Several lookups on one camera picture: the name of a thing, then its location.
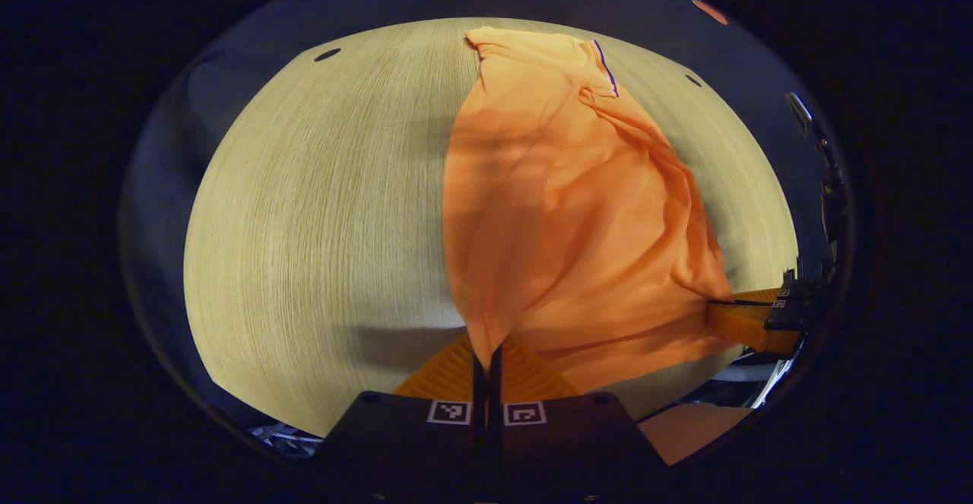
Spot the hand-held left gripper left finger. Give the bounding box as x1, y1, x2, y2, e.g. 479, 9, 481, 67
315, 333, 487, 504

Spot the person's tan clothing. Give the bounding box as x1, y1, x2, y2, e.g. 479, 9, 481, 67
637, 402, 755, 467

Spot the shiny metal object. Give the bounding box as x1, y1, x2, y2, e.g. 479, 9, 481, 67
249, 422, 326, 457

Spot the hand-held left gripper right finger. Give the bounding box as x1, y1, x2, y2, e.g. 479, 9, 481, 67
490, 337, 671, 504

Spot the orange T-shirt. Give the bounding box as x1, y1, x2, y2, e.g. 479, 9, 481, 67
442, 27, 761, 400

